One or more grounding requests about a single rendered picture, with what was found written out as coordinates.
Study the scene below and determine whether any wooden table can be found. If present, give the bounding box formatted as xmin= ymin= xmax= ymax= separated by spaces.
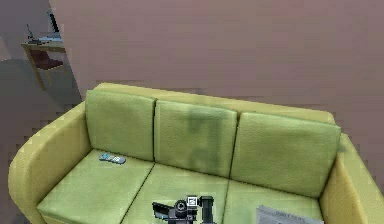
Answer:
xmin=21 ymin=39 xmax=67 ymax=91

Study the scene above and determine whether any grey blue remote control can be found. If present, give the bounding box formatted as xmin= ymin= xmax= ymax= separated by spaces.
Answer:
xmin=98 ymin=152 xmax=127 ymax=165

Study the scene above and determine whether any yellow green three-seat sofa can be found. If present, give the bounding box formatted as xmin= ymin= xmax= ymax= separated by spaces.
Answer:
xmin=7 ymin=82 xmax=384 ymax=224

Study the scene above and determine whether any grey printed newspaper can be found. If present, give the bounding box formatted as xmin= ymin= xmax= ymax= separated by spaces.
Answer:
xmin=255 ymin=205 xmax=325 ymax=224

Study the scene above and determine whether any dark red chair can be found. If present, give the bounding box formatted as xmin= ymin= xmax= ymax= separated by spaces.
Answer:
xmin=29 ymin=49 xmax=65 ymax=86

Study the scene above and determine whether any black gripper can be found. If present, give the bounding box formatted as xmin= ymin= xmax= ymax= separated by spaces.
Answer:
xmin=152 ymin=199 xmax=190 ymax=224

